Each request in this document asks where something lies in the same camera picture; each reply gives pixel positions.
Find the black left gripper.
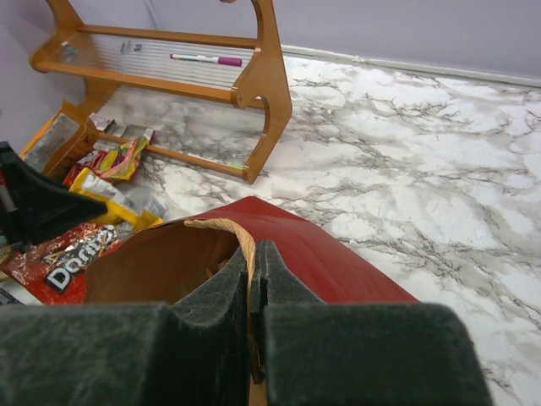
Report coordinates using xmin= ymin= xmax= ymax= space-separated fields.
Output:
xmin=1 ymin=141 xmax=107 ymax=250

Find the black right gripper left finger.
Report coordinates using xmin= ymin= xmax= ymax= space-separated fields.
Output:
xmin=1 ymin=252 xmax=249 ymax=405

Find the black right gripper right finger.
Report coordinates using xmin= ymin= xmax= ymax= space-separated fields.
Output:
xmin=253 ymin=241 xmax=493 ymax=405

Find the orange honey dijon chips bag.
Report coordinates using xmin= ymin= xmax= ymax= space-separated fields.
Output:
xmin=21 ymin=112 xmax=80 ymax=172

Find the red snack bag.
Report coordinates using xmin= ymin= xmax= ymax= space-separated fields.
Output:
xmin=1 ymin=223 xmax=119 ymax=305

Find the small yellow snack packet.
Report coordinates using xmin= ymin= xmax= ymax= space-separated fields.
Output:
xmin=69 ymin=168 xmax=163 ymax=233

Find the colourful candy packet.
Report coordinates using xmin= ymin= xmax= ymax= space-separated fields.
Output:
xmin=63 ymin=136 xmax=149 ymax=186

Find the red paper bag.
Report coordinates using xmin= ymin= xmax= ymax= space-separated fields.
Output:
xmin=84 ymin=197 xmax=414 ymax=405

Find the red white small box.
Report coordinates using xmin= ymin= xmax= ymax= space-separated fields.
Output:
xmin=89 ymin=113 xmax=116 ymax=132

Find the small grey clip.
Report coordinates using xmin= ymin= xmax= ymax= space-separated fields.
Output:
xmin=62 ymin=42 xmax=79 ymax=61

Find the grey binder clip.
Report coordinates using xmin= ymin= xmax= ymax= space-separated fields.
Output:
xmin=120 ymin=41 xmax=143 ymax=54

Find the green yellow marker pen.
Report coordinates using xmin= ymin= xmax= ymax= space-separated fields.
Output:
xmin=226 ymin=163 xmax=244 ymax=170

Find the wooden three-tier shelf rack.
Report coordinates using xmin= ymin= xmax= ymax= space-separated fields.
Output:
xmin=29 ymin=1 xmax=292 ymax=184

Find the white pink marker pen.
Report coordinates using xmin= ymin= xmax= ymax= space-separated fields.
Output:
xmin=170 ymin=53 xmax=243 ymax=68

